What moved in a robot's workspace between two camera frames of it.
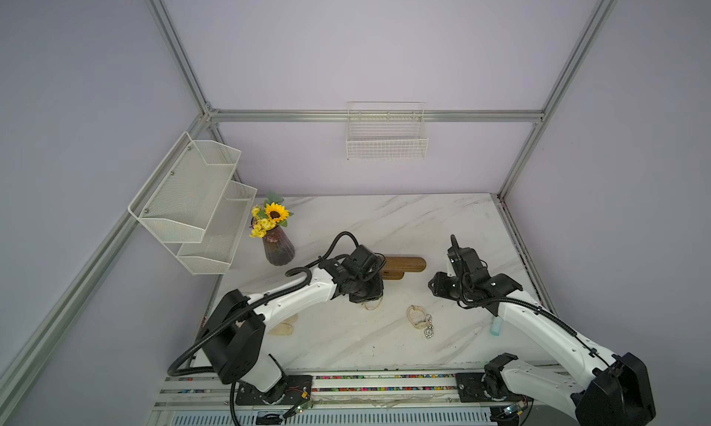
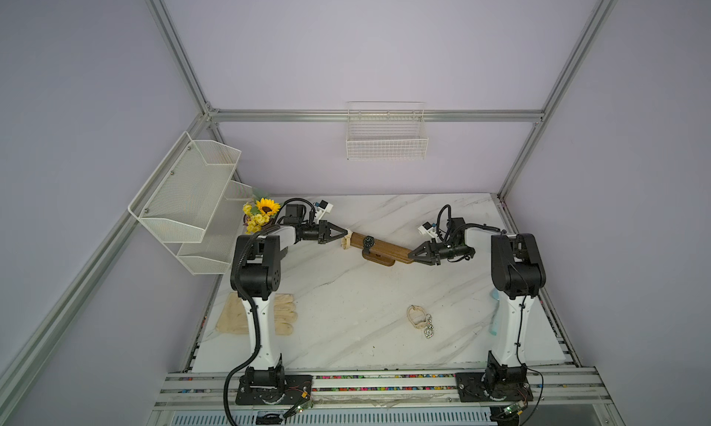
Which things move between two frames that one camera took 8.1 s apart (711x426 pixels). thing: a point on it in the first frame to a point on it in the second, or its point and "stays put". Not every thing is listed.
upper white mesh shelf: x=179 y=199 stays put
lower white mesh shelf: x=215 y=253 stays put
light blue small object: x=495 y=325 stays put
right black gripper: x=440 y=285 to x=430 y=259
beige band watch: x=376 y=306 to x=345 y=241
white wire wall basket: x=380 y=131 stays put
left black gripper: x=375 y=292 to x=326 y=238
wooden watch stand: x=395 y=267 to x=381 y=253
